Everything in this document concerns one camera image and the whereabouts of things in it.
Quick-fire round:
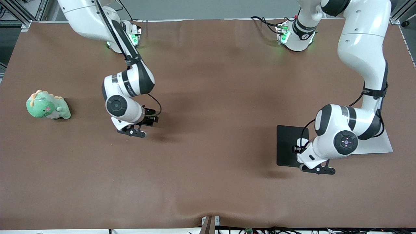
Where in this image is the black mouse pad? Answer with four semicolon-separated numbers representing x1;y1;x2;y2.
276;125;319;169

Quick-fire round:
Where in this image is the silver laptop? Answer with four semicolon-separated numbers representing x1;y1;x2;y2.
350;128;394;155

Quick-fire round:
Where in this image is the green dinosaur plush toy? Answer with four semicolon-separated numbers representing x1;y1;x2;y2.
26;90;72;120

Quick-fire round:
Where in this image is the brown table cover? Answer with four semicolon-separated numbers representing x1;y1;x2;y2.
0;19;416;230

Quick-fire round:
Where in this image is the black right arm wrist cable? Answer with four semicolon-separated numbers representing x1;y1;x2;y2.
94;0;162;118

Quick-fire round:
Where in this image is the black arm wrist cable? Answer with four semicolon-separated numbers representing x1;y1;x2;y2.
94;0;162;118
300;60;389;141

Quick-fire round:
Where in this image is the black left arm wrist cable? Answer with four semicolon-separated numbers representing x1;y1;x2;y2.
300;60;389;141

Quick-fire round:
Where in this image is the black right base cable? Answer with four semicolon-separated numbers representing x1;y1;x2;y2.
115;0;135;22

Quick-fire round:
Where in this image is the black base cable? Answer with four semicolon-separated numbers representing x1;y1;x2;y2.
115;0;135;22
250;15;294;36

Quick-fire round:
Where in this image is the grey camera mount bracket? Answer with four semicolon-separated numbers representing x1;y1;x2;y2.
201;215;221;234

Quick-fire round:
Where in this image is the black left base cable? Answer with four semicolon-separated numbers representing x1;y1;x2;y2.
250;15;294;36

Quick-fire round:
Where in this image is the aluminium frame profile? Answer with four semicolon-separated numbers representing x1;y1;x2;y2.
0;0;50;32
390;0;416;25

